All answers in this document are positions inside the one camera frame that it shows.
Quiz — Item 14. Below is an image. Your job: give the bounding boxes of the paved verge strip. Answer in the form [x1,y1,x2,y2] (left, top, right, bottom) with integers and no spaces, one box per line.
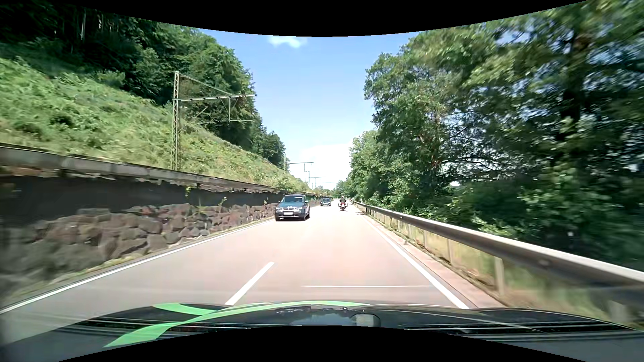
[358,203,506,309]

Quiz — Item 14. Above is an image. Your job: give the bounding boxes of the grey car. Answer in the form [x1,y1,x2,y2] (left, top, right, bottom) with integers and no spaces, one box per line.
[274,194,311,222]

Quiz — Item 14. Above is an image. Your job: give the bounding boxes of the overhead wires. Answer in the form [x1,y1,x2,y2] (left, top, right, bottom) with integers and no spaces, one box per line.
[176,72,323,189]

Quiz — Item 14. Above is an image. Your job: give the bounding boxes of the stone retaining wall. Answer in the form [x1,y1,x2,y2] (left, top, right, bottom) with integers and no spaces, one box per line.
[0,142,323,297]

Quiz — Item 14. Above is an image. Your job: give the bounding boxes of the lattice catenary mast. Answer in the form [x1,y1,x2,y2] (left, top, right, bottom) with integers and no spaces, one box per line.
[170,71,257,172]

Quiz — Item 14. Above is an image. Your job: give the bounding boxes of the metal guard rail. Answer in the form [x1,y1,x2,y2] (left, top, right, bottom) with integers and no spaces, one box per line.
[352,200,644,302]

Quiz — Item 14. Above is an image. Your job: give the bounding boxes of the road markings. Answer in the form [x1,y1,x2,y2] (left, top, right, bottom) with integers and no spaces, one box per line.
[0,203,470,315]

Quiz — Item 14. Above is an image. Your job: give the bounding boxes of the wood on hillside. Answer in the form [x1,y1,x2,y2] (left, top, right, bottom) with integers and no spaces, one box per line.
[0,0,287,169]

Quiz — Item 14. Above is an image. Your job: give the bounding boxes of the grey asphalt road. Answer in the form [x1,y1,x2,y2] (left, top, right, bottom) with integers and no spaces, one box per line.
[0,199,504,348]

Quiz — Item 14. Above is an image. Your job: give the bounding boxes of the row of trees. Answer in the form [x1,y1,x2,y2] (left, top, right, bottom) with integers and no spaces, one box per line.
[333,0,644,272]

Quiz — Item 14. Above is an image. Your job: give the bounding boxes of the car's own bonnet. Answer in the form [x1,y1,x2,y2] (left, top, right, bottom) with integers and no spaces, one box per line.
[0,301,644,362]

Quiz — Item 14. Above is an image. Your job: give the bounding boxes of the grassy bank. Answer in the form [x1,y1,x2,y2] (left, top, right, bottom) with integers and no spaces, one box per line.
[0,43,315,194]

